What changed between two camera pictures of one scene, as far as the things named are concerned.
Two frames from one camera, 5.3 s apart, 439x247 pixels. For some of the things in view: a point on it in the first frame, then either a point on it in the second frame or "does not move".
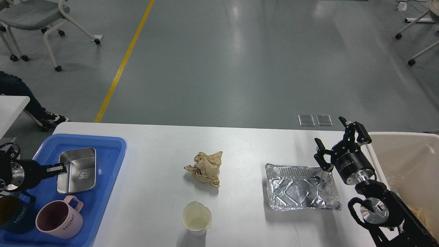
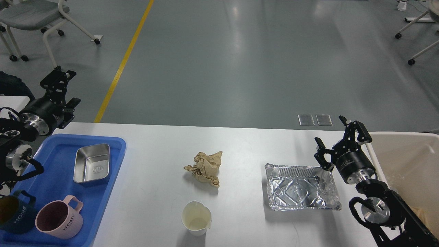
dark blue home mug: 17,212 does not move
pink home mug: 57,219 does not move
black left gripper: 27,174 to 45,115
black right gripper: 347,156 does not move
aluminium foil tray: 291,187 does not move
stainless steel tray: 81,175 to 92,163
